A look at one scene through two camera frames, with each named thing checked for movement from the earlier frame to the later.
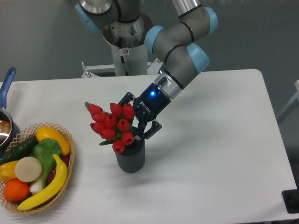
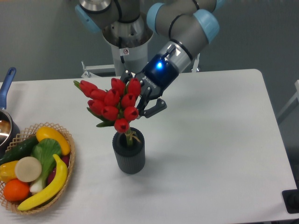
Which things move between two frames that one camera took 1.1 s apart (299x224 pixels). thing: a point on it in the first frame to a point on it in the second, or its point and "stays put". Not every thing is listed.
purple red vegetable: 52,173 stays put
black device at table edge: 291,199 stays put
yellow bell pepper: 7,171 stays put
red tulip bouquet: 114,126 to 116,107
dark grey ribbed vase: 132,159 stays put
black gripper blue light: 147,107 to 157,74
